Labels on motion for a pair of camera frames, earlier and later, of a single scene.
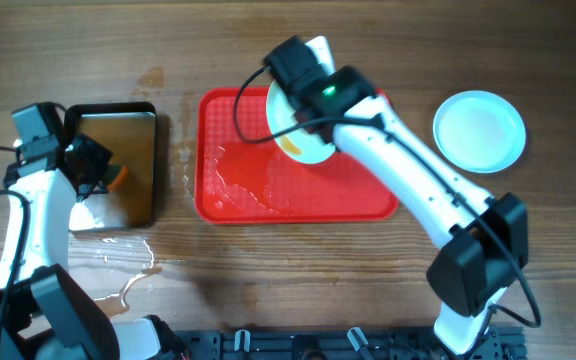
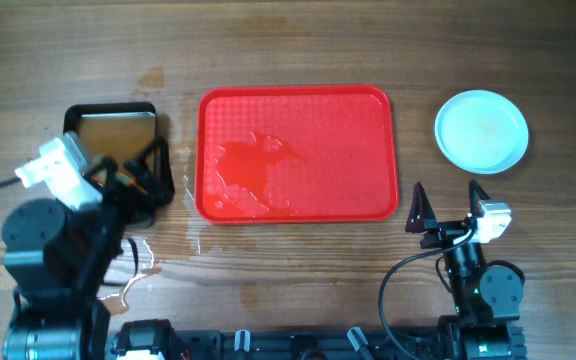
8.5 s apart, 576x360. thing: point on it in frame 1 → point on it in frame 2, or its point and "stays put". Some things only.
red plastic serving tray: [241, 175] stays put
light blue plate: [298, 144] → [481, 132]
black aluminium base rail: [504, 343] stays put
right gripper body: [297, 107] → [444, 234]
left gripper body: [97, 159] → [124, 204]
